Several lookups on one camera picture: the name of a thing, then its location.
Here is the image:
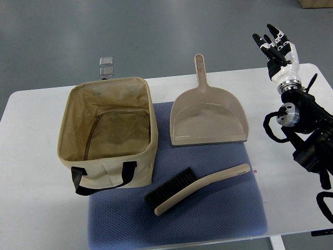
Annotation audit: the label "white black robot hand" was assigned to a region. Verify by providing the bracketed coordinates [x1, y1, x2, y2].
[252, 24, 301, 84]

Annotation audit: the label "pink hand broom black bristles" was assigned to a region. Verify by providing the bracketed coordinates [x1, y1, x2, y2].
[145, 164, 250, 216]

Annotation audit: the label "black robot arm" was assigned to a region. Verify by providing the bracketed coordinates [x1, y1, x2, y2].
[263, 74, 332, 221]

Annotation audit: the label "cardboard box corner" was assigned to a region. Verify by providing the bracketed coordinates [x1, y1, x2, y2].
[298, 0, 333, 9]

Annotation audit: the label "pink plastic dustpan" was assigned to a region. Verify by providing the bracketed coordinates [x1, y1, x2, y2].
[170, 54, 249, 146]

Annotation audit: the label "black table control panel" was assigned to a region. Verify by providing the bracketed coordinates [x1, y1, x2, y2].
[311, 229, 333, 237]

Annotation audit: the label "white table leg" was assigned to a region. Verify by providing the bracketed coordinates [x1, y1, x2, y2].
[270, 235, 286, 250]

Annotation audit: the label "blue mesh cushion mat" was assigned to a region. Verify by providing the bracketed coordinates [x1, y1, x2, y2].
[88, 102, 267, 249]

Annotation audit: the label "yellow fabric bag black handles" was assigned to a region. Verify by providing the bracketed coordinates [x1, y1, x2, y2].
[57, 77, 158, 196]

